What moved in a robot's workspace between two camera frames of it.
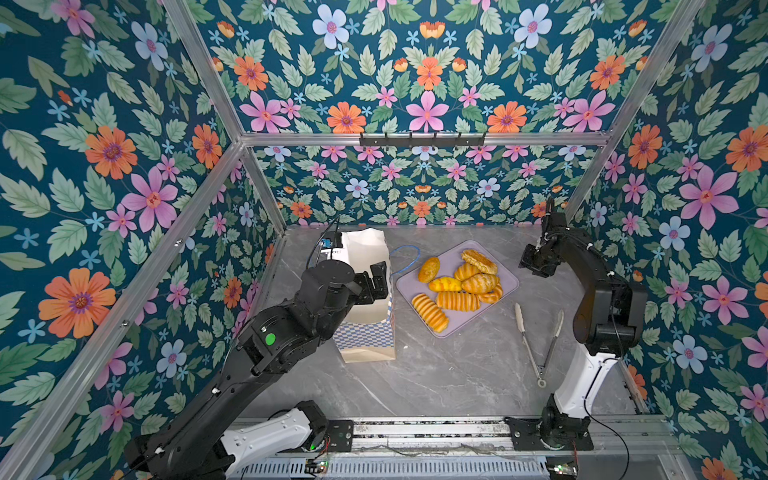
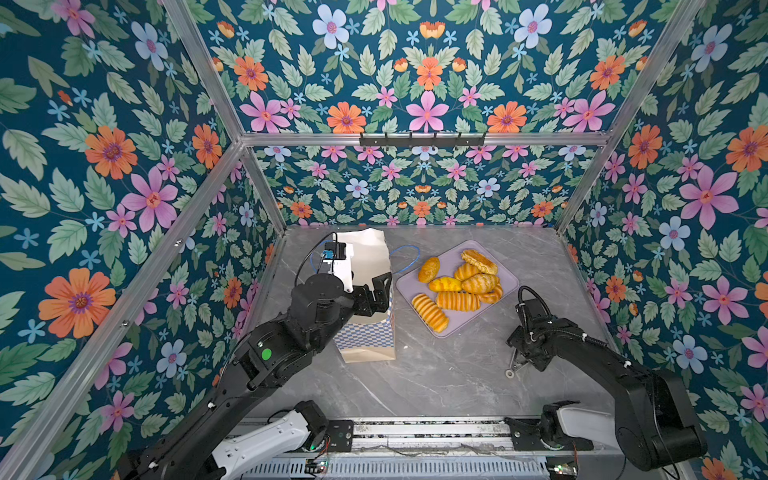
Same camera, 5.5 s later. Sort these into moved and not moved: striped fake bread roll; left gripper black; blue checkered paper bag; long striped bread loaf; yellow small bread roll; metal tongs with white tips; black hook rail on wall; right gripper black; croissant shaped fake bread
Moved: left gripper black; right gripper black; metal tongs with white tips
Not moved: blue checkered paper bag; yellow small bread roll; croissant shaped fake bread; long striped bread loaf; black hook rail on wall; striped fake bread roll
